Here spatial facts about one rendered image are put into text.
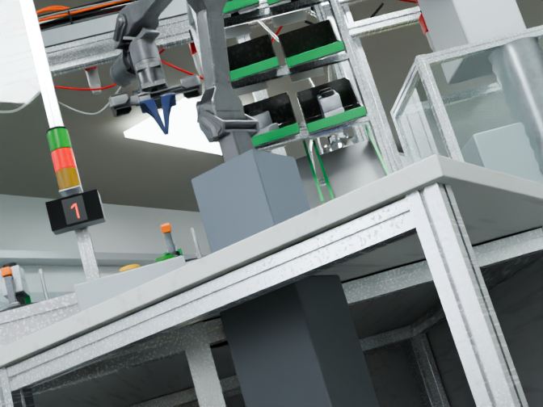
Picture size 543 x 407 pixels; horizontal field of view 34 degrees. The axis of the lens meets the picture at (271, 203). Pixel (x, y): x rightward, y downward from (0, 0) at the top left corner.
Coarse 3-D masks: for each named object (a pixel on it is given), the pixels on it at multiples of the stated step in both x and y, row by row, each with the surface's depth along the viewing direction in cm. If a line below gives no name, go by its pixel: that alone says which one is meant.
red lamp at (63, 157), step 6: (54, 150) 209; (60, 150) 209; (66, 150) 209; (72, 150) 211; (54, 156) 209; (60, 156) 209; (66, 156) 209; (72, 156) 210; (54, 162) 209; (60, 162) 208; (66, 162) 208; (72, 162) 209; (54, 168) 210; (60, 168) 208
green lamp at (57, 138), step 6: (48, 132) 211; (54, 132) 210; (60, 132) 210; (66, 132) 212; (48, 138) 211; (54, 138) 210; (60, 138) 210; (66, 138) 211; (48, 144) 211; (54, 144) 209; (60, 144) 209; (66, 144) 210
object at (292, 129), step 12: (276, 96) 219; (288, 96) 207; (252, 108) 220; (264, 108) 220; (276, 108) 220; (288, 108) 220; (276, 120) 220; (288, 120) 220; (276, 132) 193; (288, 132) 193; (300, 132) 193; (264, 144) 194
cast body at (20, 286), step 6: (6, 264) 190; (12, 264) 191; (0, 270) 190; (12, 270) 190; (18, 270) 190; (0, 276) 189; (18, 276) 189; (24, 276) 193; (18, 282) 188; (24, 282) 191; (18, 288) 187; (24, 288) 189; (6, 294) 187; (24, 294) 191
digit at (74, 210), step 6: (72, 198) 206; (78, 198) 206; (66, 204) 205; (72, 204) 205; (78, 204) 205; (66, 210) 205; (72, 210) 205; (78, 210) 205; (84, 210) 205; (66, 216) 205; (72, 216) 205; (78, 216) 205; (84, 216) 205; (66, 222) 204; (72, 222) 204
